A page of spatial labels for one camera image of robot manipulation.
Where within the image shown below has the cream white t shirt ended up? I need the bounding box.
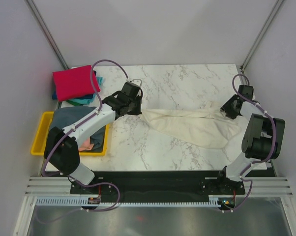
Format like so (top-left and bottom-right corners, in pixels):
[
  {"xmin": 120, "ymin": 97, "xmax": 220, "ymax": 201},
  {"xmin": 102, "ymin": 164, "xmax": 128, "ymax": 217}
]
[{"xmin": 140, "ymin": 102, "xmax": 241, "ymax": 149}]

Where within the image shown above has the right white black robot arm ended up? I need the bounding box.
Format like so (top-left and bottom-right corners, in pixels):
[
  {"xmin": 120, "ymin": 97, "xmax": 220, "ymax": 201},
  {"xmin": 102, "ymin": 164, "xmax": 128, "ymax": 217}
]
[{"xmin": 216, "ymin": 85, "xmax": 285, "ymax": 194}]

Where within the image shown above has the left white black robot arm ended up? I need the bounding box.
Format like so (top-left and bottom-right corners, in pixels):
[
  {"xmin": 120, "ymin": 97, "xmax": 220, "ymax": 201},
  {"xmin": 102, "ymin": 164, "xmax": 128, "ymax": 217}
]
[{"xmin": 42, "ymin": 82, "xmax": 143, "ymax": 193}]

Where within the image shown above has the folded turquoise t shirt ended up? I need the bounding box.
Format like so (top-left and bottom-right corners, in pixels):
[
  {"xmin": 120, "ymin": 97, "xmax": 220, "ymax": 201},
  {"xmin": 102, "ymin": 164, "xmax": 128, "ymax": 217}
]
[{"xmin": 70, "ymin": 76, "xmax": 103, "ymax": 105}]

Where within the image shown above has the folded green t shirt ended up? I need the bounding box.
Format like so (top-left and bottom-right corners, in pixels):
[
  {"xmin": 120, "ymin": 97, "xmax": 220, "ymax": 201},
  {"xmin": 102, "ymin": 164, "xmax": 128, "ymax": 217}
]
[{"xmin": 66, "ymin": 100, "xmax": 83, "ymax": 106}]

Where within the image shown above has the folded magenta t shirt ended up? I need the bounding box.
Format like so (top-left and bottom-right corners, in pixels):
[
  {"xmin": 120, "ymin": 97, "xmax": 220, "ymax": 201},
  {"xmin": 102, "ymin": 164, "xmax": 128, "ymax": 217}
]
[{"xmin": 52, "ymin": 65, "xmax": 95, "ymax": 102}]

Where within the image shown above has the pink t shirt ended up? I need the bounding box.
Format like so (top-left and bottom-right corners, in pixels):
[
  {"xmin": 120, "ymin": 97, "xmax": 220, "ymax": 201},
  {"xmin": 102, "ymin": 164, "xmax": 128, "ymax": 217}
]
[{"xmin": 79, "ymin": 138, "xmax": 94, "ymax": 152}]

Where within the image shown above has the grey blue t shirt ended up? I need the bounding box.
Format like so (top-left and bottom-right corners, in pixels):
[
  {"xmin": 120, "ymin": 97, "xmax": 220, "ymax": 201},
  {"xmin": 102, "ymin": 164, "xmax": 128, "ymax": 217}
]
[{"xmin": 49, "ymin": 106, "xmax": 105, "ymax": 152}]

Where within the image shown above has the folded navy blue t shirt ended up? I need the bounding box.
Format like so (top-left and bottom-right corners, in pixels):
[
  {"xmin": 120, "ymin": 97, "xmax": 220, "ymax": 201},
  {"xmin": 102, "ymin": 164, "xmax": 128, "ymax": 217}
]
[{"xmin": 51, "ymin": 70, "xmax": 97, "ymax": 100}]

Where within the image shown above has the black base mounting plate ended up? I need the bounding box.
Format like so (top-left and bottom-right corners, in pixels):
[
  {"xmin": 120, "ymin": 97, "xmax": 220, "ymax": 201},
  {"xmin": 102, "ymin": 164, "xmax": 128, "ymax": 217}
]
[{"xmin": 70, "ymin": 170, "xmax": 245, "ymax": 201}]

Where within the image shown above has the yellow plastic tray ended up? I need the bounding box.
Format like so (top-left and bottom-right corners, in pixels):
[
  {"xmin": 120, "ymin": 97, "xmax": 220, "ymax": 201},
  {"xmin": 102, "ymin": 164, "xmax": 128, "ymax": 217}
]
[{"xmin": 30, "ymin": 111, "xmax": 110, "ymax": 157}]

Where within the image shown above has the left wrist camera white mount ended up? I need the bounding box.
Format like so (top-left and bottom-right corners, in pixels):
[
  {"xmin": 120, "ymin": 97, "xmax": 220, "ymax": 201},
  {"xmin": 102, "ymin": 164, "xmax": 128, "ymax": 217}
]
[{"xmin": 127, "ymin": 78, "xmax": 143, "ymax": 87}]

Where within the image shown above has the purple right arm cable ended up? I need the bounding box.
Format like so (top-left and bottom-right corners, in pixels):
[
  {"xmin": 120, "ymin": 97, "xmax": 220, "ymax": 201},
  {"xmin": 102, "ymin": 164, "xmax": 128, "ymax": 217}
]
[{"xmin": 232, "ymin": 73, "xmax": 278, "ymax": 187}]

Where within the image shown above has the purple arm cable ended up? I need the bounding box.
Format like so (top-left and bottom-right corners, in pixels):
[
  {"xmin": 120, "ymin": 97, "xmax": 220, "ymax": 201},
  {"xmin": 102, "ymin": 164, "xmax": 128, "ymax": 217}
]
[
  {"xmin": 41, "ymin": 59, "xmax": 130, "ymax": 187},
  {"xmin": 232, "ymin": 73, "xmax": 278, "ymax": 187}
]

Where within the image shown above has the right aluminium frame post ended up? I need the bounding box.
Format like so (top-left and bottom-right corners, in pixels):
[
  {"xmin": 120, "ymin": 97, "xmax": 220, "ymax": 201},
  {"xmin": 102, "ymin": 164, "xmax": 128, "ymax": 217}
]
[{"xmin": 237, "ymin": 0, "xmax": 286, "ymax": 73}]

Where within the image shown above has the aluminium frame post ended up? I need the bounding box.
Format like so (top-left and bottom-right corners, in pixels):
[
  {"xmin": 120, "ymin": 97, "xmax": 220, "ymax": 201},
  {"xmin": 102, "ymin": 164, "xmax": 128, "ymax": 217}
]
[
  {"xmin": 25, "ymin": 0, "xmax": 69, "ymax": 69},
  {"xmin": 237, "ymin": 0, "xmax": 286, "ymax": 73}
]

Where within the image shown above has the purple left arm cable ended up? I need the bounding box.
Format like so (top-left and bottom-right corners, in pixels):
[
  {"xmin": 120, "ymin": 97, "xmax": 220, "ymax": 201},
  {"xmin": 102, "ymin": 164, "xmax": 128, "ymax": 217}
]
[{"xmin": 41, "ymin": 59, "xmax": 130, "ymax": 187}]

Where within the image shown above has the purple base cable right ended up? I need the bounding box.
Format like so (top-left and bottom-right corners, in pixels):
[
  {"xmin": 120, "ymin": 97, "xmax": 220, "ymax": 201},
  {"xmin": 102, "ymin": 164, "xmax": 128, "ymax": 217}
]
[{"xmin": 218, "ymin": 179, "xmax": 253, "ymax": 213}]

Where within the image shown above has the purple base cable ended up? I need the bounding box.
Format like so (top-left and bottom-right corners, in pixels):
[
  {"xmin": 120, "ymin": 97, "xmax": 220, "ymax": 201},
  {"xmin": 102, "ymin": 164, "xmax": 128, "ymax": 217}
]
[
  {"xmin": 34, "ymin": 181, "xmax": 124, "ymax": 224},
  {"xmin": 218, "ymin": 179, "xmax": 253, "ymax": 213}
]

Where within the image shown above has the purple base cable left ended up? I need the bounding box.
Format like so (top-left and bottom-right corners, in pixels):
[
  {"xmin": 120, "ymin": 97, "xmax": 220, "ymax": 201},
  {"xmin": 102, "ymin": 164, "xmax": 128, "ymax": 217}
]
[{"xmin": 34, "ymin": 181, "xmax": 124, "ymax": 224}]

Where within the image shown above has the aluminium extrusion rail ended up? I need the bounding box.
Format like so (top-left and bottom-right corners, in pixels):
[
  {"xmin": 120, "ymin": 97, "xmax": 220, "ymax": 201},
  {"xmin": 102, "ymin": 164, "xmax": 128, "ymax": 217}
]
[{"xmin": 26, "ymin": 177, "xmax": 293, "ymax": 197}]

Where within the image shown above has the left aluminium frame post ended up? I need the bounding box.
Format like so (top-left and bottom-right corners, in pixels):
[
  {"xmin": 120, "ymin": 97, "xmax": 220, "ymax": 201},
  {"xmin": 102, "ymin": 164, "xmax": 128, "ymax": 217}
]
[{"xmin": 25, "ymin": 0, "xmax": 69, "ymax": 69}]

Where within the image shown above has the white slotted cable duct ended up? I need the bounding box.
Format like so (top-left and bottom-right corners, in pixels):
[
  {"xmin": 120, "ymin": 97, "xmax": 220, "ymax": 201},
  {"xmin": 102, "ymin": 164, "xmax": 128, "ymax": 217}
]
[{"xmin": 35, "ymin": 195, "xmax": 233, "ymax": 207}]

